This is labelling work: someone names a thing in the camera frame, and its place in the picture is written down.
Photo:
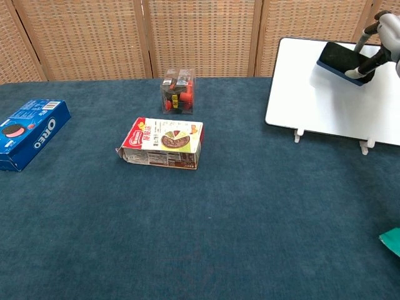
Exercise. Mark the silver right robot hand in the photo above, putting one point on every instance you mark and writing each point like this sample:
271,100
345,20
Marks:
387,34

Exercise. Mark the black blue whiteboard eraser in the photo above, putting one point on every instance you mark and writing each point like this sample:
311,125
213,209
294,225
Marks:
340,61

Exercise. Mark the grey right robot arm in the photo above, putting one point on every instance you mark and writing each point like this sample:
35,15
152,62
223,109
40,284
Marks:
398,68

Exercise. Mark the teal object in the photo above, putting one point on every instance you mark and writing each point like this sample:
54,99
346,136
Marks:
392,240

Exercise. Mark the clear box of clips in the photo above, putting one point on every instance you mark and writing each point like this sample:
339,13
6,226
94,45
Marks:
178,92

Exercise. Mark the blue Oreo cookie box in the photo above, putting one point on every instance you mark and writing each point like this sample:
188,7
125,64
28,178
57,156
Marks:
31,131

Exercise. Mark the white magnetic whiteboard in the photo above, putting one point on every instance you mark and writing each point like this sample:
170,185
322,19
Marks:
328,106

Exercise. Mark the white plastic whiteboard stand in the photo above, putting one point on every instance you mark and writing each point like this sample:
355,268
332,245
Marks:
366,147

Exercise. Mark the red white snack carton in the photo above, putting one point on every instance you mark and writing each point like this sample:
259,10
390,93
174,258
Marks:
165,143

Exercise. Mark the blue table cloth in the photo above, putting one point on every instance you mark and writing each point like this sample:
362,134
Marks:
200,218

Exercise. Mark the woven wooden folding screen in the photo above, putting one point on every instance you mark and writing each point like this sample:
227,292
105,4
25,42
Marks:
93,37

